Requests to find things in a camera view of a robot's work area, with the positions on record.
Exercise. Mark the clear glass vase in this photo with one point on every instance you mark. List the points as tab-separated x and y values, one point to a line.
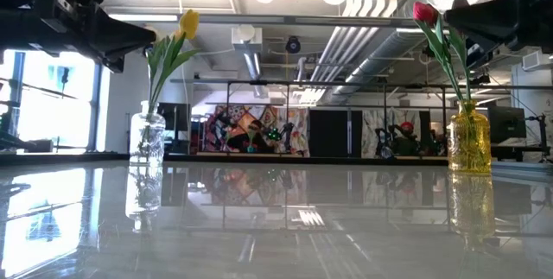
148	136

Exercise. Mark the white wall air unit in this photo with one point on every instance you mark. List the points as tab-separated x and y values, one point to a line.
535	61

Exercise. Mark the glossy white table sheet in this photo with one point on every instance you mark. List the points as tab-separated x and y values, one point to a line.
276	249

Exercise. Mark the black table frame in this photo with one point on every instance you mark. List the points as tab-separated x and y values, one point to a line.
86	156

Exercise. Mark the black partition panel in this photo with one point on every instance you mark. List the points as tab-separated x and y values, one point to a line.
332	132

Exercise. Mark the grey overhead rig bar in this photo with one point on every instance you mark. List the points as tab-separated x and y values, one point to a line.
302	20

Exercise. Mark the colourful patterned quilt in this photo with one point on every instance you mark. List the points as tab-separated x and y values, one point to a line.
259	119

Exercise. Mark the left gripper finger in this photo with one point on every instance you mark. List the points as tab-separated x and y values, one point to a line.
116	48
121	26

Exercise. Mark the silver ventilation duct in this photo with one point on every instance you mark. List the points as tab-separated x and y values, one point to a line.
380	50

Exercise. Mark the black round ceiling speaker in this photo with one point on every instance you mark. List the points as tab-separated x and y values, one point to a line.
293	45

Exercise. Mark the large bright window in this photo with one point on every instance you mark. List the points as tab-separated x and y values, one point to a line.
52	106

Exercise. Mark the person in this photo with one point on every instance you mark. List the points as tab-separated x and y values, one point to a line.
406	134

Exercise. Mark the white ceiling box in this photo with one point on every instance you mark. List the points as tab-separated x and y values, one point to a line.
246	37

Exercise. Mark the yellow glass vase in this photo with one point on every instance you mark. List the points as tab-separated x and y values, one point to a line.
469	141

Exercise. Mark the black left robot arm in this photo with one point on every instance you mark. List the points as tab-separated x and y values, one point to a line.
15	20

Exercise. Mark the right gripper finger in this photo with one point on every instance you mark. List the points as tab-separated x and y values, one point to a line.
488	10
488	37

